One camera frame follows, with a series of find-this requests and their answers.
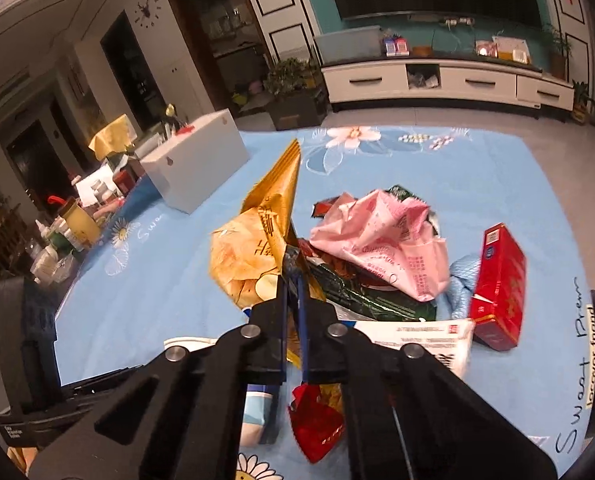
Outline small potted plant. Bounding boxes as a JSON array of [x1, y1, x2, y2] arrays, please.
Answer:
[[571, 80, 595, 125]]

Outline white printed paper package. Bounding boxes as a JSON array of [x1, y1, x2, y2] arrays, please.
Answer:
[[347, 317, 475, 378]]

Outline tall potted plant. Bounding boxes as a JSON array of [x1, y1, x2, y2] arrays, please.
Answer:
[[545, 25, 573, 81]]

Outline yellow jar with red lid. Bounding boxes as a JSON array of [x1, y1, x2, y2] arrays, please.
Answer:
[[60, 197, 101, 246]]

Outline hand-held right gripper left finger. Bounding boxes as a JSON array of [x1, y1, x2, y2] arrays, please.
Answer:
[[28, 265, 291, 480]]

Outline yellow cloth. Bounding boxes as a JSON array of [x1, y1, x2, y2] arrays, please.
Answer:
[[88, 114, 138, 161]]

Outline light blue cloth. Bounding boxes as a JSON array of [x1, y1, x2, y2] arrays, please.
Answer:
[[437, 254, 483, 318]]

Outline white storage box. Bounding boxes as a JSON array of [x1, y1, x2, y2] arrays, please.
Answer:
[[140, 108, 251, 214]]

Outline black antler wall clock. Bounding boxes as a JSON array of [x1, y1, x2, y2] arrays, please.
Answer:
[[134, 0, 164, 28]]

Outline light blue tablecloth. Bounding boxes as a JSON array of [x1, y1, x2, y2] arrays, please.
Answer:
[[52, 125, 595, 480]]

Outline white television cabinet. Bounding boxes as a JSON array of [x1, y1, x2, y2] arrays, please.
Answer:
[[320, 52, 575, 121]]

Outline yellow chip bag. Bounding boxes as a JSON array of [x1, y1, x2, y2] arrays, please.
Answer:
[[210, 139, 323, 367]]

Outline pink plastic bag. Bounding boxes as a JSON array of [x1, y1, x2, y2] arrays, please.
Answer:
[[310, 190, 451, 303]]

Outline dark green snack wrapper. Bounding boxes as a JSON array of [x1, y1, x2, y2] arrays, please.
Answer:
[[297, 185, 441, 323]]

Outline red cardboard box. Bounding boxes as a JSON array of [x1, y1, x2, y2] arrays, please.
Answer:
[[467, 222, 528, 352]]

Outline red crumpled wrapper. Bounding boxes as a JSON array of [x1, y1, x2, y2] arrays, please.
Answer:
[[288, 382, 345, 463]]

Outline white desk calendar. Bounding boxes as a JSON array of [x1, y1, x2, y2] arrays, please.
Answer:
[[492, 35, 531, 63]]

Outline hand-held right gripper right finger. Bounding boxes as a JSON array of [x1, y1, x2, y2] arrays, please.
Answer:
[[297, 270, 561, 480]]

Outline white and blue packet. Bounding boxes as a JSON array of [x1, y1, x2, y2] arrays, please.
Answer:
[[165, 337, 281, 447]]

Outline clear plastic storage bin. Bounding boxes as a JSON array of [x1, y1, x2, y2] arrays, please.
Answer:
[[313, 27, 383, 65]]

